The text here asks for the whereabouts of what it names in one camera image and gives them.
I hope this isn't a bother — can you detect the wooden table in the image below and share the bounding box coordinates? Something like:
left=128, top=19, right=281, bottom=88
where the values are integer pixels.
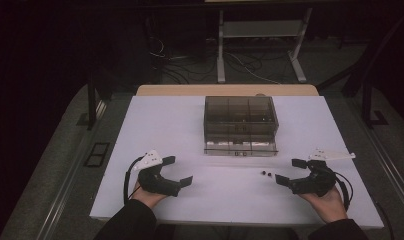
left=135, top=84, right=320, bottom=98

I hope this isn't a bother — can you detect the left hand-held gripper black cable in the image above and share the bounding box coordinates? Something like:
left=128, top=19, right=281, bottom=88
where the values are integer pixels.
left=123, top=155, right=146, bottom=205

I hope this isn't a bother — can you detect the hand-held gripper black cable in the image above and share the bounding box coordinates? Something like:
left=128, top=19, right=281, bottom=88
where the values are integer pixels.
left=333, top=171, right=355, bottom=212
left=123, top=155, right=146, bottom=205

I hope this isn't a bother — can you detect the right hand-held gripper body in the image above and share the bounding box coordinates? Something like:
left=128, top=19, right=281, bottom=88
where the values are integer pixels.
left=290, top=148, right=357, bottom=198

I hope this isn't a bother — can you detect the white metal stand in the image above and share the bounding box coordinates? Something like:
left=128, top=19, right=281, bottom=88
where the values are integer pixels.
left=216, top=7, right=314, bottom=84

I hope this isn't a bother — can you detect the black floor socket plate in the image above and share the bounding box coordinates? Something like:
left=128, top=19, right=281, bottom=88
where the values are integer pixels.
left=84, top=142, right=111, bottom=168

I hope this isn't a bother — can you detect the person's left hand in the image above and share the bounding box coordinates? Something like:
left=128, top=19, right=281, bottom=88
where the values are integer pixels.
left=131, top=180, right=168, bottom=211

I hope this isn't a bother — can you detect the smoky transparent drawer box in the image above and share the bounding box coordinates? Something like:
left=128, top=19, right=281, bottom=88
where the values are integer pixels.
left=203, top=95, right=280, bottom=158

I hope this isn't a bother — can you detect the person's right hand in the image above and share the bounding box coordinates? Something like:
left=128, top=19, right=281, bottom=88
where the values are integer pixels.
left=297, top=185, right=350, bottom=224

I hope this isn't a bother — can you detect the tangle of floor cables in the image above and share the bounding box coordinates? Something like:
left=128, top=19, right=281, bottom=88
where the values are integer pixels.
left=145, top=35, right=293, bottom=86

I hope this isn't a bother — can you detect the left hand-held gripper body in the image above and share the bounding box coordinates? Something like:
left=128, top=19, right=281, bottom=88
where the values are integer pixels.
left=133, top=149, right=183, bottom=198

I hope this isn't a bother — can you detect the right hand-held gripper black cable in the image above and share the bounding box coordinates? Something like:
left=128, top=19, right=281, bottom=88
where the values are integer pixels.
left=333, top=171, right=355, bottom=212

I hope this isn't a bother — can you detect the black metal stand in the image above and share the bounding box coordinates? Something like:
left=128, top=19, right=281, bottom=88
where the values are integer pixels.
left=314, top=9, right=404, bottom=129
left=77, top=68, right=115, bottom=131

